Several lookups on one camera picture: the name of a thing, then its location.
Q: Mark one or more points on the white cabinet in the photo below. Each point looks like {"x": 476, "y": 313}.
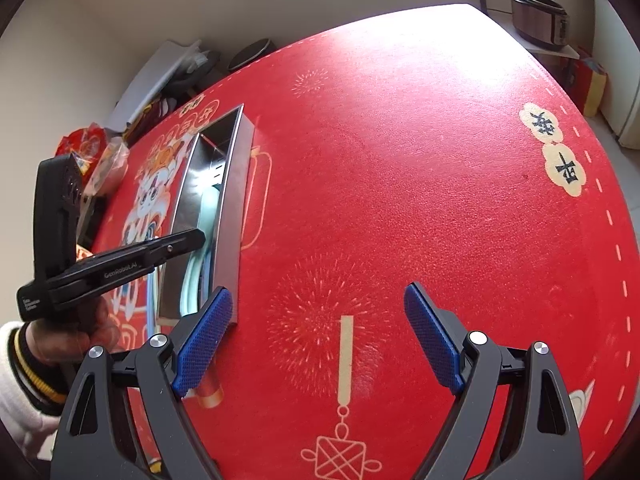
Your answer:
{"x": 622, "y": 85}

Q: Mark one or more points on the black electric griddle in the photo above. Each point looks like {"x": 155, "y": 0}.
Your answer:
{"x": 90, "y": 215}

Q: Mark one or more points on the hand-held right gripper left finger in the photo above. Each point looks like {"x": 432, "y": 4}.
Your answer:
{"x": 205, "y": 340}

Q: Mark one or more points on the silver rice cooker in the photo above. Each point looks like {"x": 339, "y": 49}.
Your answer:
{"x": 540, "y": 17}

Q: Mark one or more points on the grey flat board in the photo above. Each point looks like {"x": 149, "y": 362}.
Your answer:
{"x": 145, "y": 85}

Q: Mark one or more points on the metal utensil tray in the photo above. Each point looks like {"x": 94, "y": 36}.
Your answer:
{"x": 232, "y": 210}

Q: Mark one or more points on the orange snack bag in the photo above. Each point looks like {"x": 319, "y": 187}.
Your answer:
{"x": 80, "y": 145}

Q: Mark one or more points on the black round pan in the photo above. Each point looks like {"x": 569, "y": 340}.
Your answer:
{"x": 250, "y": 52}

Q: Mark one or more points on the red and yellow box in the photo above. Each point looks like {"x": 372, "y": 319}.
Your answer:
{"x": 587, "y": 80}

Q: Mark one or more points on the person's left hand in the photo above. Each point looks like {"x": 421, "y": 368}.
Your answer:
{"x": 65, "y": 330}

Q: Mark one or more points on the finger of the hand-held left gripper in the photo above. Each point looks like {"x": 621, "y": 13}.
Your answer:
{"x": 177, "y": 245}

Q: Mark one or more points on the mint green plastic spoon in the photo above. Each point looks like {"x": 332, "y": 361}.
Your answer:
{"x": 210, "y": 215}

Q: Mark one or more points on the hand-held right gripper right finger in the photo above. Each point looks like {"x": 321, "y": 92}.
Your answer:
{"x": 432, "y": 340}

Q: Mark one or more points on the red printed table mat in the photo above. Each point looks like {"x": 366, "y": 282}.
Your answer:
{"x": 400, "y": 160}

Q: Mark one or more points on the clear plastic bag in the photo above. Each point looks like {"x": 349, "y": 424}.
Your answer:
{"x": 197, "y": 67}

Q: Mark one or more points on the bowl covered with plastic wrap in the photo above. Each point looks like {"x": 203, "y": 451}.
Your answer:
{"x": 107, "y": 165}

